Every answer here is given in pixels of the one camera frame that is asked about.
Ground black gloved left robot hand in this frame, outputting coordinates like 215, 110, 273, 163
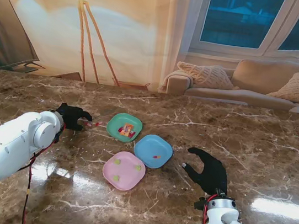
52, 101, 94, 133

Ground low wooden tv cabinet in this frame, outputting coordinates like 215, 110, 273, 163
51, 68, 85, 82

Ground blue square plastic dish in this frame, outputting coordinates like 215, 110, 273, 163
131, 132, 176, 172

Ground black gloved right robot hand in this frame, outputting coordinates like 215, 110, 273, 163
179, 146, 234, 198

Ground pink red candy packet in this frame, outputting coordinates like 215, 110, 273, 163
116, 125, 137, 139

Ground red black left arm cables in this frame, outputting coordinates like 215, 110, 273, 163
9, 118, 66, 224

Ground green square plastic dish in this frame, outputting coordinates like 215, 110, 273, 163
104, 111, 145, 145

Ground red black right arm cables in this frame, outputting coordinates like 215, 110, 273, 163
188, 190, 218, 224

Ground orange candy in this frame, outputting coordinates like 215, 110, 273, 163
119, 122, 135, 138

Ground pink square plastic dish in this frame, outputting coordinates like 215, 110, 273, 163
99, 148, 149, 194

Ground sheer white curtain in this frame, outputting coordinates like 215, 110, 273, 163
156, 0, 207, 97

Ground beige sofa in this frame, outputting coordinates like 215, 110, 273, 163
160, 47, 299, 131

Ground red black arm cables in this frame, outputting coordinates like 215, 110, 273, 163
9, 118, 66, 224
188, 190, 218, 224

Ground flat screen television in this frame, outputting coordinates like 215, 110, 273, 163
0, 0, 55, 84

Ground cream throw blanket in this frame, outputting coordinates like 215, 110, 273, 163
160, 68, 196, 94

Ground white framed window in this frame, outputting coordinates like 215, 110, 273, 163
188, 0, 299, 67

